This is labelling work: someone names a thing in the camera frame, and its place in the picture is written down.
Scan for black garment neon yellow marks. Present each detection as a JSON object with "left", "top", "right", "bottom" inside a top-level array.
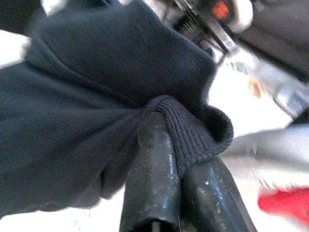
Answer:
[{"left": 0, "top": 0, "right": 234, "bottom": 217}]

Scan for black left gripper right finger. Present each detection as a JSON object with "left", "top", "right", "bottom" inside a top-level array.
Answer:
[{"left": 180, "top": 157, "right": 258, "bottom": 232}]

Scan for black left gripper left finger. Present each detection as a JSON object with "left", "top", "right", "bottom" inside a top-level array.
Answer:
[{"left": 119, "top": 113, "right": 182, "bottom": 232}]

